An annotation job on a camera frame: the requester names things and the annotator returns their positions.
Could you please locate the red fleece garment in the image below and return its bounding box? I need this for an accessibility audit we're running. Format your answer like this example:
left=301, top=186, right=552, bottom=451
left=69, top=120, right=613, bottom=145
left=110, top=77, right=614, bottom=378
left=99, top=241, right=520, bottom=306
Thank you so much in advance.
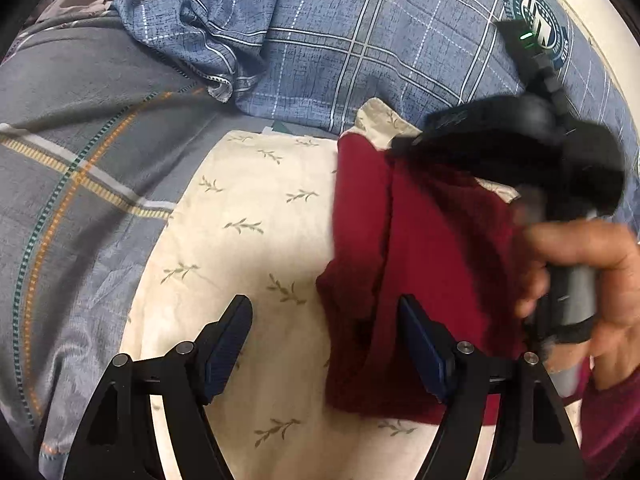
left=317, top=133, right=525, bottom=424

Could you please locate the person's right hand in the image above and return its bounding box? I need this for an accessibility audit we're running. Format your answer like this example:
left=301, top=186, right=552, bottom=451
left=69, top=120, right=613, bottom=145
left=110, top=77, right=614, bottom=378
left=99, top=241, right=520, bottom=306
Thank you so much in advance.
left=514, top=220, right=639, bottom=391

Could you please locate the cream leaf print pillow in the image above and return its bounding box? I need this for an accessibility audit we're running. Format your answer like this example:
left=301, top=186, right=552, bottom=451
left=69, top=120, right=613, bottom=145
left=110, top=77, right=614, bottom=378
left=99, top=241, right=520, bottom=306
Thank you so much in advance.
left=120, top=99, right=440, bottom=479

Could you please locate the grey plaid blanket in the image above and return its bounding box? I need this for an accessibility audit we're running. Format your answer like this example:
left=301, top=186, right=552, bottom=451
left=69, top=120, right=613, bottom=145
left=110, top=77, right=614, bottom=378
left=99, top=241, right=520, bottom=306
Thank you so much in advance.
left=0, top=14, right=237, bottom=480

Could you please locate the blue plaid pillow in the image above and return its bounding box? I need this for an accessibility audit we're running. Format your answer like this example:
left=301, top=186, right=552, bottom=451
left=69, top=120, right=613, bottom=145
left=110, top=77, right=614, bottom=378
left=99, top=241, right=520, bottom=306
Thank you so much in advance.
left=113, top=0, right=640, bottom=236

